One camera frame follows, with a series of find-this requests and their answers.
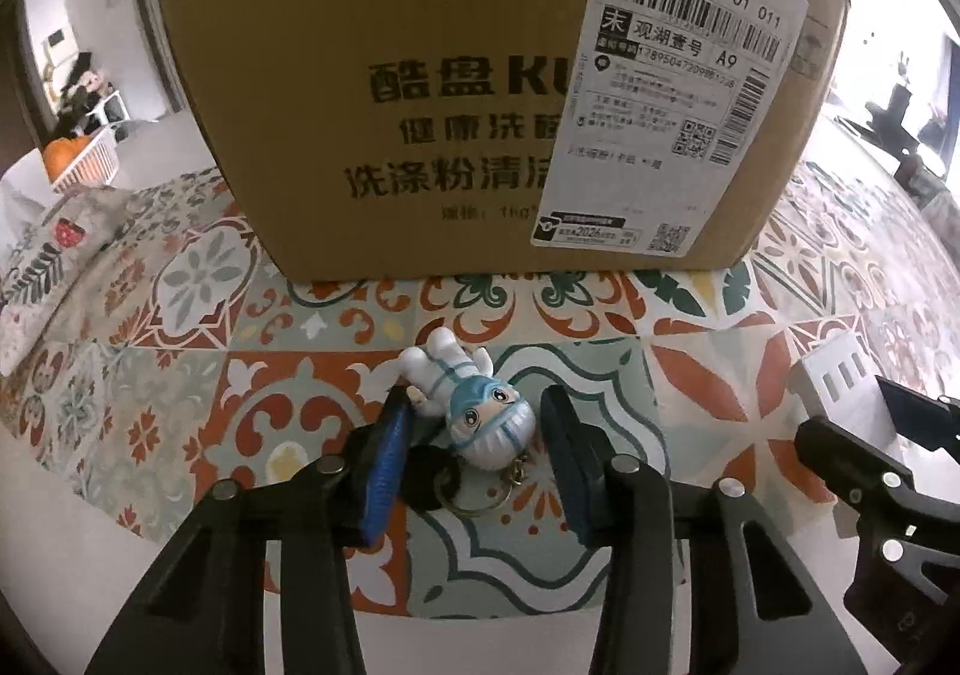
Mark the white usb hub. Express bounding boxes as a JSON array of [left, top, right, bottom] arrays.
[[788, 332, 896, 448]]

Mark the white blue figurine keychain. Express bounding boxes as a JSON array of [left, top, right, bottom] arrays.
[[397, 327, 537, 519]]

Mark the brown cardboard box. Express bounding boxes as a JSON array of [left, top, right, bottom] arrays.
[[160, 0, 850, 283]]

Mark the patterned colourful table mat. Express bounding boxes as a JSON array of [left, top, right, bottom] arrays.
[[0, 157, 960, 620]]

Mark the patterned white bag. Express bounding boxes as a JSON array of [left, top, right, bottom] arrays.
[[2, 186, 133, 377]]

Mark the white basket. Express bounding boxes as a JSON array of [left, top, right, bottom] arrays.
[[49, 127, 119, 194]]

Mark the white shoe shelf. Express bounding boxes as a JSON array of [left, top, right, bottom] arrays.
[[75, 90, 132, 136]]

